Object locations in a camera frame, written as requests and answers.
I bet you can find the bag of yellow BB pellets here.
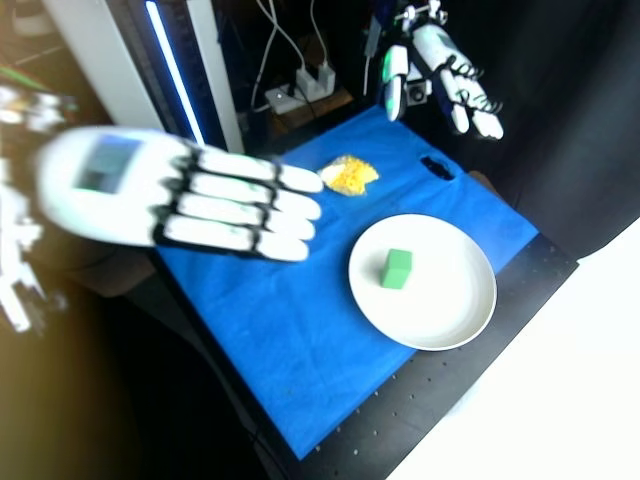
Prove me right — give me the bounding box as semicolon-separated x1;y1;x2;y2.
318;154;381;197

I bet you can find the green cube block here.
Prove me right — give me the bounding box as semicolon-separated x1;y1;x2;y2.
380;248;414;290

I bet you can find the white round plate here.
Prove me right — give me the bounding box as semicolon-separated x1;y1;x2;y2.
348;213;499;352

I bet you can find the blue light strip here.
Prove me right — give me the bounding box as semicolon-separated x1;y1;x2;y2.
144;0;206;146

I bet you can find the white tower cabinet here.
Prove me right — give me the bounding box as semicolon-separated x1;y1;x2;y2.
42;0;246;154

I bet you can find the white adapter box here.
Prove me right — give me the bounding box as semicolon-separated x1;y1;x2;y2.
264;84;307;115

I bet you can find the blue cloth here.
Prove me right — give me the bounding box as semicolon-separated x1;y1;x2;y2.
154;104;540;461

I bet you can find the white power strip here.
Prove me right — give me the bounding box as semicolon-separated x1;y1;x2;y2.
294;60;337;100

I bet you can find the small grey square box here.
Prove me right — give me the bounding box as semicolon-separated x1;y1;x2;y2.
407;79;434;107

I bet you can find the black curtain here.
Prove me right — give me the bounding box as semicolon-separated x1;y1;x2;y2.
434;0;640;261

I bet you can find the white power cable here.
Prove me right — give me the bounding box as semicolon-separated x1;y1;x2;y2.
257;0;307;72
251;0;282;112
308;0;332;71

